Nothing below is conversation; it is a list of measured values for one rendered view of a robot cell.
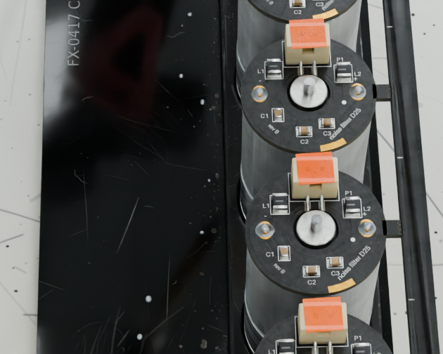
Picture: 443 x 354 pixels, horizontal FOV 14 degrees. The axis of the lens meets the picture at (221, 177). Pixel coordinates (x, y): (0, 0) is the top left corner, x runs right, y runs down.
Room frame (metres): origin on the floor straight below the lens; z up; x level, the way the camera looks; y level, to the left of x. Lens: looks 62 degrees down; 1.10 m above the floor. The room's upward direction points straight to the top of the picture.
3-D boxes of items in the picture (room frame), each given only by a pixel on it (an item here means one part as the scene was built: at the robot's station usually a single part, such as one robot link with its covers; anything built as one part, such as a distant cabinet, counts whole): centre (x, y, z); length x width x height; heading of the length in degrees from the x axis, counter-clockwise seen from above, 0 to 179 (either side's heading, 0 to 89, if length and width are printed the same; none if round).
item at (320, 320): (0.12, -0.02, 0.82); 0.01 x 0.01 x 0.01; 1
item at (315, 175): (0.15, -0.02, 0.82); 0.01 x 0.01 x 0.01; 1
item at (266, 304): (0.14, -0.02, 0.79); 0.02 x 0.02 x 0.05
